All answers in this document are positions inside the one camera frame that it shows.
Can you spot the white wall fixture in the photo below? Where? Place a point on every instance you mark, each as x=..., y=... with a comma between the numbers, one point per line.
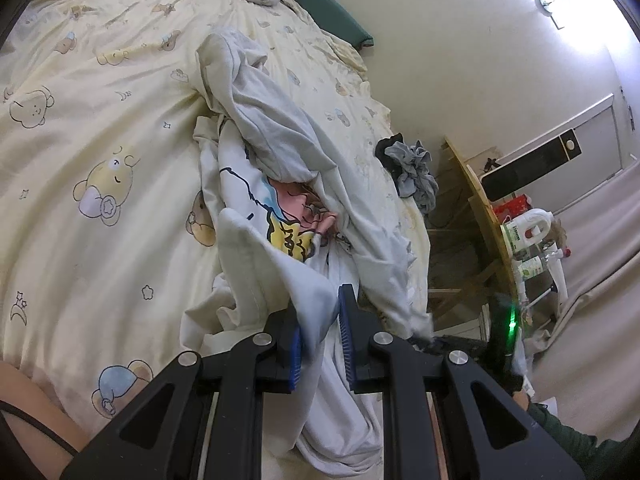
x=550, y=7

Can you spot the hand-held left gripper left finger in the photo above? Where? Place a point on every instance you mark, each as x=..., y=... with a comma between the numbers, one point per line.
x=295, y=360

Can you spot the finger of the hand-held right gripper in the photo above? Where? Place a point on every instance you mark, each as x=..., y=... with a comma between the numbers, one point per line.
x=450, y=344

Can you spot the person's right forearm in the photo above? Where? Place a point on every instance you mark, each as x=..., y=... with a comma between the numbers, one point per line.
x=565, y=440

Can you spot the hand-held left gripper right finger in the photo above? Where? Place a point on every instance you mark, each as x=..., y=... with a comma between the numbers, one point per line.
x=346, y=340

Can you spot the red box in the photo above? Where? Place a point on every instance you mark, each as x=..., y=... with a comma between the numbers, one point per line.
x=512, y=206

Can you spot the white printed t-shirt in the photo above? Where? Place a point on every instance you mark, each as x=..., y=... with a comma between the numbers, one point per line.
x=300, y=135

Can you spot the grey shorts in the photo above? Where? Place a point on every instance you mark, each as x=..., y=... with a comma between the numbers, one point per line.
x=415, y=170

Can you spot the white door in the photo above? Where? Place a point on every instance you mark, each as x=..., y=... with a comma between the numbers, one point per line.
x=600, y=135

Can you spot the green-label plastic bottle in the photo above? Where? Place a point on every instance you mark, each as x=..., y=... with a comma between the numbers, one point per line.
x=532, y=266

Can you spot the black speaker bar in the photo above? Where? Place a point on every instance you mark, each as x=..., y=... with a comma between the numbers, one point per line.
x=530, y=165

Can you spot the yellow cartoon-print bed sheet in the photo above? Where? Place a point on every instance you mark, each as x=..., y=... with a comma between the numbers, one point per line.
x=100, y=110

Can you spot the person's left leg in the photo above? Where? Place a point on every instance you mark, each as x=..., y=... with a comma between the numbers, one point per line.
x=20, y=385

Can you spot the white detergent jug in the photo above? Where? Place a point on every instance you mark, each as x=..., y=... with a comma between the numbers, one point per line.
x=530, y=225

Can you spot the teal orange-striped mattress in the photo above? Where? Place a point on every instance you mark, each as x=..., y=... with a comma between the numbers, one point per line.
x=330, y=10

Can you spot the wooden table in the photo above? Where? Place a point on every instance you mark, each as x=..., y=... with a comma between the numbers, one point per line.
x=482, y=210

